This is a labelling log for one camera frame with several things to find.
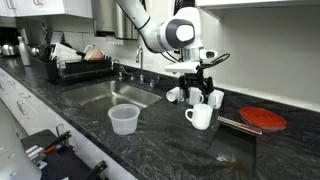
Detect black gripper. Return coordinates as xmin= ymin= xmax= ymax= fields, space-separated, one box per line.
xmin=179 ymin=70 xmax=215 ymax=104

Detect white ceramic mug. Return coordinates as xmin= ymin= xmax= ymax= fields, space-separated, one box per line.
xmin=187 ymin=87 xmax=205 ymax=106
xmin=207 ymin=89 xmax=225 ymax=110
xmin=184 ymin=103 xmax=214 ymax=131

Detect white mug with barcode sticker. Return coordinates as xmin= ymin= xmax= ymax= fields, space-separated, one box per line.
xmin=165 ymin=86 xmax=185 ymax=103

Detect stainless steel sink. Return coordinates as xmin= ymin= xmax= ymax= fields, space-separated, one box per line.
xmin=61 ymin=79 xmax=163 ymax=109

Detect chrome gooseneck faucet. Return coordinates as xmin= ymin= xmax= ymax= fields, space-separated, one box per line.
xmin=134 ymin=44 xmax=145 ymax=84

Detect black flat tablet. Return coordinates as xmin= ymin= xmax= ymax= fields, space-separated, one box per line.
xmin=206 ymin=121 xmax=258 ymax=178

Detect red lidded food container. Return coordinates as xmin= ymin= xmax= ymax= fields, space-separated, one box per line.
xmin=238 ymin=106 xmax=288 ymax=132

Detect clear plastic deli container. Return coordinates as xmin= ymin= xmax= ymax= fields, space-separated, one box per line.
xmin=107 ymin=103 xmax=141 ymax=136

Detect chrome side sprayer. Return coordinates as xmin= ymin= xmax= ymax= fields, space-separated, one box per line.
xmin=111 ymin=59 xmax=127 ymax=81

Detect cream round bowl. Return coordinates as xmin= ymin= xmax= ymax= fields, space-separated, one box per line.
xmin=83 ymin=46 xmax=105 ymax=62

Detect steel paper towel dispenser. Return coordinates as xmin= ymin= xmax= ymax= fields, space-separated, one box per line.
xmin=91 ymin=0 xmax=141 ymax=40

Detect black dish rack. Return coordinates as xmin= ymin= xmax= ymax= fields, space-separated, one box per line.
xmin=31 ymin=54 xmax=114 ymax=84

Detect clear plastic storage box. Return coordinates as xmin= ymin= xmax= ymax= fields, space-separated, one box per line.
xmin=49 ymin=42 xmax=83 ymax=63

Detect black tool cart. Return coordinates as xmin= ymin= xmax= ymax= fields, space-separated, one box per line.
xmin=20 ymin=129 xmax=111 ymax=180

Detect white lower cabinets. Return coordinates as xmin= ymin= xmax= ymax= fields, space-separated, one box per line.
xmin=0 ymin=68 xmax=134 ymax=180

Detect white cabinets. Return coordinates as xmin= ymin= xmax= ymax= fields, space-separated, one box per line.
xmin=0 ymin=68 xmax=134 ymax=180
xmin=0 ymin=0 xmax=94 ymax=19

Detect white upper cabinets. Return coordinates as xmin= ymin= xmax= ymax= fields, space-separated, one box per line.
xmin=0 ymin=0 xmax=94 ymax=19

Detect aluminium extrusion piece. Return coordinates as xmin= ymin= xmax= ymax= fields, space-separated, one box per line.
xmin=24 ymin=144 xmax=49 ymax=168

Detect white water bottle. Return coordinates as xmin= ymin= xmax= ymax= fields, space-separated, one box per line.
xmin=17 ymin=35 xmax=33 ymax=67

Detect metal kettle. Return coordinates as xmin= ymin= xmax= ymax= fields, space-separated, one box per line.
xmin=0 ymin=40 xmax=20 ymax=57

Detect white rounded machine housing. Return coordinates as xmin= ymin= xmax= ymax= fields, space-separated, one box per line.
xmin=0 ymin=99 xmax=43 ymax=180

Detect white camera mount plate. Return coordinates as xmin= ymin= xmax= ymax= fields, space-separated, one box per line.
xmin=164 ymin=61 xmax=201 ymax=75

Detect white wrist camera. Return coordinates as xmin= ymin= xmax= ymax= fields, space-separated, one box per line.
xmin=199 ymin=48 xmax=218 ymax=61

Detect chrome faucet handle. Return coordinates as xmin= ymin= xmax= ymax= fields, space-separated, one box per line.
xmin=148 ymin=77 xmax=160 ymax=89

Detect white wall shelf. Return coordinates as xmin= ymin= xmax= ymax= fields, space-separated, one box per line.
xmin=194 ymin=0 xmax=320 ymax=9

